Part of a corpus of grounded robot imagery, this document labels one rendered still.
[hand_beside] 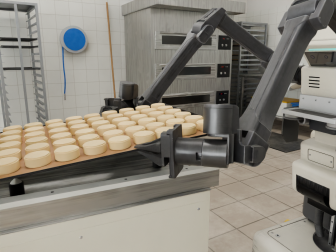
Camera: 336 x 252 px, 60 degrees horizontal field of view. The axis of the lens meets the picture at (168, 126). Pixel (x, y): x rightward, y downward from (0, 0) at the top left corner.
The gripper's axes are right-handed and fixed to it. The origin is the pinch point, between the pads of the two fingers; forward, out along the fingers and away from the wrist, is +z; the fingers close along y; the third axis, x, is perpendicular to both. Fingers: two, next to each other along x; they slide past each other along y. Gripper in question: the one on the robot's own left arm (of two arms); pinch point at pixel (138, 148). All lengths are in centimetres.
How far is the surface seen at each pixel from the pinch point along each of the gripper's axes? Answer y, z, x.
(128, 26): -63, 191, 385
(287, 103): 69, -53, 450
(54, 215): 13.0, 16.2, -10.5
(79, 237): 19.2, 12.3, -8.3
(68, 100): 46, 276, 323
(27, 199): 7.8, 19.6, -13.7
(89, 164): 13.6, 27.4, 19.0
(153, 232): 23.6, -0.3, 3.9
